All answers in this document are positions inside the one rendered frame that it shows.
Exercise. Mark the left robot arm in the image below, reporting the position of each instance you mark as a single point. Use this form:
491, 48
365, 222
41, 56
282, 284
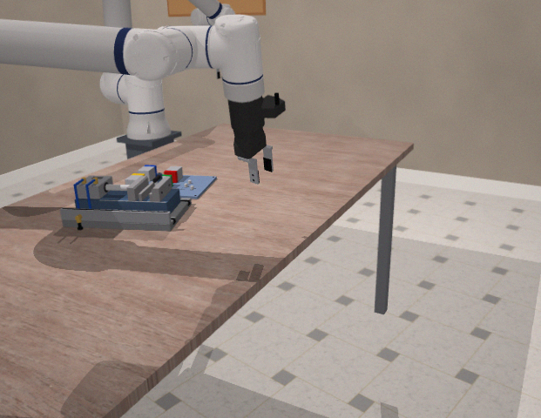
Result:
145, 98

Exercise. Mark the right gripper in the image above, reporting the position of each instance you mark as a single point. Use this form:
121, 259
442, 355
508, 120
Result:
247, 122

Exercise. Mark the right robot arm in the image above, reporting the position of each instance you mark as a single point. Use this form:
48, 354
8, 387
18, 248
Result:
232, 45

